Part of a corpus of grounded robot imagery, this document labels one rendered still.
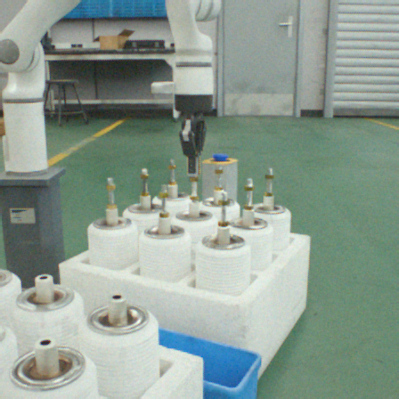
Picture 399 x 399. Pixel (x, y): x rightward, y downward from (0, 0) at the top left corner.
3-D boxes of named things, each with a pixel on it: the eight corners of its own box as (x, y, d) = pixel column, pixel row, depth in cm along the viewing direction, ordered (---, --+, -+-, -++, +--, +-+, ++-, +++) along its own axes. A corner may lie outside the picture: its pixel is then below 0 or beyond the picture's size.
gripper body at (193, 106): (207, 91, 91) (207, 142, 93) (216, 89, 99) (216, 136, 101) (168, 91, 92) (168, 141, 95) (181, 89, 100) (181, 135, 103)
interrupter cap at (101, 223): (127, 232, 93) (127, 228, 93) (88, 231, 93) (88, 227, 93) (134, 220, 100) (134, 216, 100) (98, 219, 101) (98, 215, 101)
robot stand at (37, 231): (0, 297, 121) (-13, 179, 114) (21, 274, 135) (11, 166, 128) (58, 298, 121) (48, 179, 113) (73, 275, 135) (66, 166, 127)
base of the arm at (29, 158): (3, 176, 116) (-5, 103, 112) (17, 168, 125) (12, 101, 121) (40, 176, 116) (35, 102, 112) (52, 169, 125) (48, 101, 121)
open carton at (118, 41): (104, 52, 573) (103, 31, 567) (135, 51, 563) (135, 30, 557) (92, 51, 545) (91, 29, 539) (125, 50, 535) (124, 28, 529)
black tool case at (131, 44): (126, 51, 557) (126, 41, 555) (163, 51, 562) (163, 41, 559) (125, 49, 525) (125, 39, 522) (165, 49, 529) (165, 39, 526)
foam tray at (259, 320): (65, 346, 100) (58, 264, 95) (163, 278, 134) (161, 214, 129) (243, 403, 83) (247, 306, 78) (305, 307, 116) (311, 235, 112)
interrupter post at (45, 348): (30, 373, 49) (28, 345, 48) (47, 362, 51) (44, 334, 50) (48, 380, 48) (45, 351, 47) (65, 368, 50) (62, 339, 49)
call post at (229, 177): (201, 275, 135) (201, 162, 127) (212, 266, 141) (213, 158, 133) (224, 280, 132) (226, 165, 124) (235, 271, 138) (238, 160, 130)
